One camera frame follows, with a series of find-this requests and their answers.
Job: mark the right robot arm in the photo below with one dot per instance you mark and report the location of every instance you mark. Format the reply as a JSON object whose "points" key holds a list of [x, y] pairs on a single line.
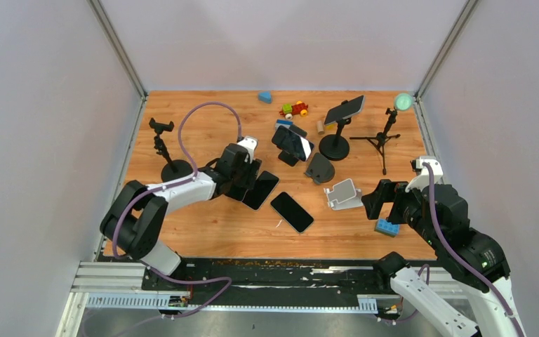
{"points": [[475, 260]]}

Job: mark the grey round phone stand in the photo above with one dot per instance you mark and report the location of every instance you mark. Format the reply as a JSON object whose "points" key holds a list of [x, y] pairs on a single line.
{"points": [[320, 169]]}

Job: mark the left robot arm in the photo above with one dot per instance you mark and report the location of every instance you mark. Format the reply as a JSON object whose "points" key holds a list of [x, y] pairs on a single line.
{"points": [[135, 218]]}

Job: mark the teal smartphone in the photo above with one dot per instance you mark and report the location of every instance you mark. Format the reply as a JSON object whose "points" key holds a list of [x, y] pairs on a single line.
{"points": [[290, 210]]}

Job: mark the purple phone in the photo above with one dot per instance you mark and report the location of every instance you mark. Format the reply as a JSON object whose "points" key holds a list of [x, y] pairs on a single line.
{"points": [[293, 143]]}

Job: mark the tall black round-base stand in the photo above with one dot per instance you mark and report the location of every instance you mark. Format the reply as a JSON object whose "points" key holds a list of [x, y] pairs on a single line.
{"points": [[334, 147]]}

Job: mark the black folding phone stand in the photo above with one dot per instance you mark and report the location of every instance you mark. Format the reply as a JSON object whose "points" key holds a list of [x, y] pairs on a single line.
{"points": [[293, 149]]}

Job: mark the wooden cylinder block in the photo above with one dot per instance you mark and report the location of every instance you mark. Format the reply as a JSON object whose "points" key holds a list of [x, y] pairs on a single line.
{"points": [[320, 127]]}

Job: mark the white phone stand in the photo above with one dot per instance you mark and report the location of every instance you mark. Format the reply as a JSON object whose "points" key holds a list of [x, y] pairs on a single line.
{"points": [[343, 195]]}

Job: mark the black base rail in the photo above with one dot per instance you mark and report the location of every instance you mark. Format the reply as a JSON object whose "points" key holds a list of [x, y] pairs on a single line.
{"points": [[240, 285]]}

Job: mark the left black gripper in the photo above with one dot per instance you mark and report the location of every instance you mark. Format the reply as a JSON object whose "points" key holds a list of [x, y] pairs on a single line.
{"points": [[250, 178]]}

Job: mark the blue lego brick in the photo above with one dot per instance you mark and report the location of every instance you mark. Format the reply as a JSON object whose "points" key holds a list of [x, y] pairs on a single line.
{"points": [[387, 228]]}

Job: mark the blue triangular block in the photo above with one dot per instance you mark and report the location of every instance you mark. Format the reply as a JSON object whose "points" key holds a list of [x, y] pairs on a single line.
{"points": [[265, 97]]}

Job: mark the phone on tall stand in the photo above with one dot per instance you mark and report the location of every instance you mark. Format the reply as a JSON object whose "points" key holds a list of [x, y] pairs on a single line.
{"points": [[345, 110]]}

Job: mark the blue white block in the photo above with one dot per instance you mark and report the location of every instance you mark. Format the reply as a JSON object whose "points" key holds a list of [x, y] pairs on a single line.
{"points": [[281, 122]]}

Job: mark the black mini tripod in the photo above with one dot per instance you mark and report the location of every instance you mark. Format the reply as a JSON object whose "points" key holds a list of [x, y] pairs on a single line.
{"points": [[381, 138]]}

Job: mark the black round-base clamp stand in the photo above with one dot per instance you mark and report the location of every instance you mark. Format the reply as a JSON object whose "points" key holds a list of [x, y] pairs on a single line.
{"points": [[174, 168]]}

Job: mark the yellow small block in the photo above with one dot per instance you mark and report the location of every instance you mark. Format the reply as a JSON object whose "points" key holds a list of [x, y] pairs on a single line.
{"points": [[329, 127]]}

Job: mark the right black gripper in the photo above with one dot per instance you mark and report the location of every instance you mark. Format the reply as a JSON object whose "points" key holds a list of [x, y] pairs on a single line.
{"points": [[387, 190]]}

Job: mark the green ball on tripod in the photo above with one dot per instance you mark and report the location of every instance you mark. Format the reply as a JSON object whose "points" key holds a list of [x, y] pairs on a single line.
{"points": [[403, 102]]}

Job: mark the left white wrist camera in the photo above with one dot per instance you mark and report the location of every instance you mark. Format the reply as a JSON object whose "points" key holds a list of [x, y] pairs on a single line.
{"points": [[250, 144]]}

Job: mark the pink phone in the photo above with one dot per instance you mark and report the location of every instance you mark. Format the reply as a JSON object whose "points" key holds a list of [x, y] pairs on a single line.
{"points": [[236, 193]]}

